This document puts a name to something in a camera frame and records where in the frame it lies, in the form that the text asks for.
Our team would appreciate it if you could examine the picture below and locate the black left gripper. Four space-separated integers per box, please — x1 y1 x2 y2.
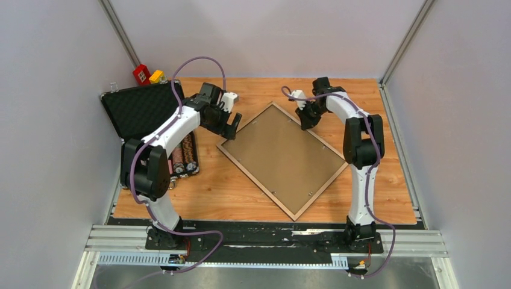
201 104 241 140

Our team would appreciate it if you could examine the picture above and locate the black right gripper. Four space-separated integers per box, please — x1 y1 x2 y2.
296 100 330 130

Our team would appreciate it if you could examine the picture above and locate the wooden picture frame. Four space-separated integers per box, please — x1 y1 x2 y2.
216 101 351 223

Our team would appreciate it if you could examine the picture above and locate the brown cardboard backing board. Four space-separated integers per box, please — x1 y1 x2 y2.
221 104 346 217

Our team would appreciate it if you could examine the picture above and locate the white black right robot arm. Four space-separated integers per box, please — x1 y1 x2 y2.
290 77 384 252

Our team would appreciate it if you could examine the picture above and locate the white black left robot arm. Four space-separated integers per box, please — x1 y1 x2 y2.
121 82 242 249

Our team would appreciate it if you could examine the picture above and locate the brown orange chip stack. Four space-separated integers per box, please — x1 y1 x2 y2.
182 134 197 171

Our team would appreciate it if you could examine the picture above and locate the green red chip stack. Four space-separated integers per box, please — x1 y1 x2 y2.
172 144 184 173

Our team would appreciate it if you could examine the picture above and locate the yellow toy block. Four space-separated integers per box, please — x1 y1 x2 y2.
149 69 168 84

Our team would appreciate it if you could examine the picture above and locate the black poker chip case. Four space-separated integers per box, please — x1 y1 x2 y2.
100 81 195 194

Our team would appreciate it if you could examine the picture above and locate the red toy house block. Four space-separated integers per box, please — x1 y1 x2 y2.
132 64 151 86

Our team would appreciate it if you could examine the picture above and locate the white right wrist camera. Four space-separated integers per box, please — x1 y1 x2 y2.
289 90 307 111

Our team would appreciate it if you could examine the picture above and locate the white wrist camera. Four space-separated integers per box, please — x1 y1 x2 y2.
219 92 239 113
289 90 307 111

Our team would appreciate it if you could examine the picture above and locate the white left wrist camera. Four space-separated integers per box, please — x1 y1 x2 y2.
219 92 239 113

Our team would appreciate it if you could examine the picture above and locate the aluminium rail frame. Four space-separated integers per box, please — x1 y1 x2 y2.
73 78 457 288

